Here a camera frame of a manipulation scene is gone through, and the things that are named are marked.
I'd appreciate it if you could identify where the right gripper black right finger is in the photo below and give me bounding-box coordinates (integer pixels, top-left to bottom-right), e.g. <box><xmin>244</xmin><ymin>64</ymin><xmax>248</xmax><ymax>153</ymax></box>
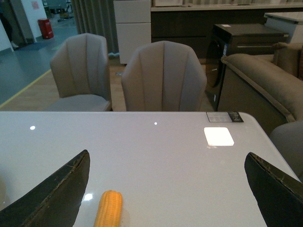
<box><xmin>244</xmin><ymin>152</ymin><xmax>303</xmax><ymax>227</ymax></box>

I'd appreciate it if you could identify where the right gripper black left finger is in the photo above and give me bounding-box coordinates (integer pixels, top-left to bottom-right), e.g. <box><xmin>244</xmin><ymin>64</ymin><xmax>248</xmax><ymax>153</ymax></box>
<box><xmin>0</xmin><ymin>150</ymin><xmax>90</xmax><ymax>227</ymax></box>

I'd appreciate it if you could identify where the yellow corn cob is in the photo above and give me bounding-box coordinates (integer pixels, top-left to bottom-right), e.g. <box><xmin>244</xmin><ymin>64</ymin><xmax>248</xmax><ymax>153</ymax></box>
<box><xmin>94</xmin><ymin>190</ymin><xmax>123</xmax><ymax>227</ymax></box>

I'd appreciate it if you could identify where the grey chair at table end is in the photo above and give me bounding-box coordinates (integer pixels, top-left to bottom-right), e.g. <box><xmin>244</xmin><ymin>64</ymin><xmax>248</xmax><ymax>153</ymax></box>
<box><xmin>269</xmin><ymin>120</ymin><xmax>303</xmax><ymax>182</ymax></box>

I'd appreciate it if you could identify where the table label sticker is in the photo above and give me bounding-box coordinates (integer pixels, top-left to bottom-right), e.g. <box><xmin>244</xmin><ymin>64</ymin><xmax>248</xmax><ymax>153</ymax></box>
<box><xmin>206</xmin><ymin>112</ymin><xmax>243</xmax><ymax>122</ymax></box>

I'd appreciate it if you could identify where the grey sofa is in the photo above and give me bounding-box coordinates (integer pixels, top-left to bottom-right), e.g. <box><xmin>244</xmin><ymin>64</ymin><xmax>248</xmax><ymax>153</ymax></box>
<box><xmin>218</xmin><ymin>43</ymin><xmax>303</xmax><ymax>134</ymax></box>

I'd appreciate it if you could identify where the beige chair on left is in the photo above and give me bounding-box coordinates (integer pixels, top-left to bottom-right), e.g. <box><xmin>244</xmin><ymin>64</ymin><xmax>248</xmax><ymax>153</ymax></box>
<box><xmin>47</xmin><ymin>33</ymin><xmax>112</xmax><ymax>112</ymax></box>

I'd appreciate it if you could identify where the beige chair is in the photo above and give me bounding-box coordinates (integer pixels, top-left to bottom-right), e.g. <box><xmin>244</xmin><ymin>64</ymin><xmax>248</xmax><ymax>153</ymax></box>
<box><xmin>121</xmin><ymin>41</ymin><xmax>207</xmax><ymax>112</ymax></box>
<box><xmin>47</xmin><ymin>33</ymin><xmax>112</xmax><ymax>112</ymax></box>

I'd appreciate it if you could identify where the black washing machine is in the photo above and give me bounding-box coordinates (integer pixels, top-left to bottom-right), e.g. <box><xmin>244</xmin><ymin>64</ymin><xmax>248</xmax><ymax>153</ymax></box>
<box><xmin>205</xmin><ymin>23</ymin><xmax>289</xmax><ymax>111</ymax></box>

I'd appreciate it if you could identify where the beige chair on right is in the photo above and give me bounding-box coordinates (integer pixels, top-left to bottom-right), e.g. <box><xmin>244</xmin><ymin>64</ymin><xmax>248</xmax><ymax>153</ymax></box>
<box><xmin>121</xmin><ymin>41</ymin><xmax>207</xmax><ymax>112</ymax></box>

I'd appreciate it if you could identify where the red bin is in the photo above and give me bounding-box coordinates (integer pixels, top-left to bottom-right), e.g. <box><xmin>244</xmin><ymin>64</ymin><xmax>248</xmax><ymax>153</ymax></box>
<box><xmin>38</xmin><ymin>18</ymin><xmax>53</xmax><ymax>39</ymax></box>

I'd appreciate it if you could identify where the dark kitchen counter cabinet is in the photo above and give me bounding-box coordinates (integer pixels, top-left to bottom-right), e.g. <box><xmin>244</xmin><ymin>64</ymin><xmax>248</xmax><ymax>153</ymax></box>
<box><xmin>151</xmin><ymin>3</ymin><xmax>303</xmax><ymax>61</ymax></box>

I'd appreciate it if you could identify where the white tall cabinet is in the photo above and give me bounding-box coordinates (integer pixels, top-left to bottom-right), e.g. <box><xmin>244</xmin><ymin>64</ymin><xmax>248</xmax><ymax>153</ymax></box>
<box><xmin>113</xmin><ymin>0</ymin><xmax>151</xmax><ymax>64</ymax></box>

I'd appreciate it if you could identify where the white microwave oven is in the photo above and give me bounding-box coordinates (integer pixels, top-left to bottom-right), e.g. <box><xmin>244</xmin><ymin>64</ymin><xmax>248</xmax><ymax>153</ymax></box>
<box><xmin>154</xmin><ymin>0</ymin><xmax>183</xmax><ymax>7</ymax></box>

